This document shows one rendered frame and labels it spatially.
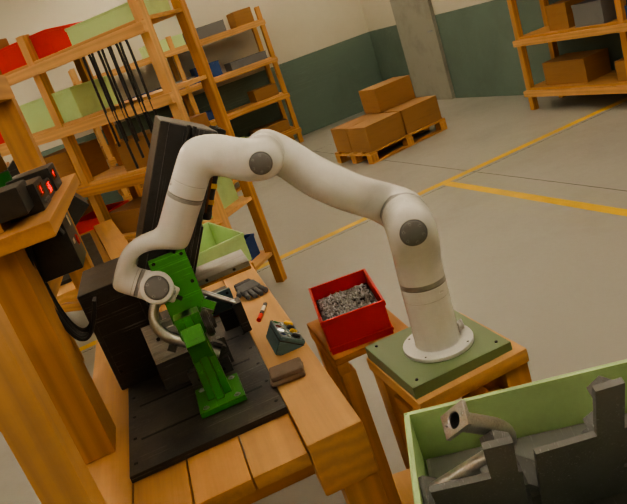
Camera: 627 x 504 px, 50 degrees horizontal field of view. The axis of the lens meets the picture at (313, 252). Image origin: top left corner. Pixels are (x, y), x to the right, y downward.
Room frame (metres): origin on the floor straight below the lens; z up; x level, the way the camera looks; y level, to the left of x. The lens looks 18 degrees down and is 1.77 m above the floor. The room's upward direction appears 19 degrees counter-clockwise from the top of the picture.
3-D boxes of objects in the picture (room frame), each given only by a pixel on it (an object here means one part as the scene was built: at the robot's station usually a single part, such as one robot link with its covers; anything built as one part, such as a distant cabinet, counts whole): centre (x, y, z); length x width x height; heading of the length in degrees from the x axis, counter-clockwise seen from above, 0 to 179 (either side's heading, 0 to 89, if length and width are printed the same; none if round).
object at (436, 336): (1.59, -0.24, 0.97); 0.19 x 0.19 x 0.18
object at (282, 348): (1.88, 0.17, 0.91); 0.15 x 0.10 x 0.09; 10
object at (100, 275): (2.10, 0.65, 1.07); 0.30 x 0.18 x 0.34; 10
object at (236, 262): (2.11, 0.41, 1.11); 0.39 x 0.16 x 0.03; 100
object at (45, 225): (1.97, 0.75, 1.52); 0.90 x 0.25 x 0.04; 10
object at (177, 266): (1.95, 0.42, 1.17); 0.13 x 0.12 x 0.20; 10
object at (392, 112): (8.31, -1.39, 0.37); 1.20 x 0.80 x 0.74; 115
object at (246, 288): (2.41, 0.28, 0.91); 0.20 x 0.11 x 0.03; 19
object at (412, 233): (1.55, -0.24, 1.19); 0.19 x 0.12 x 0.24; 174
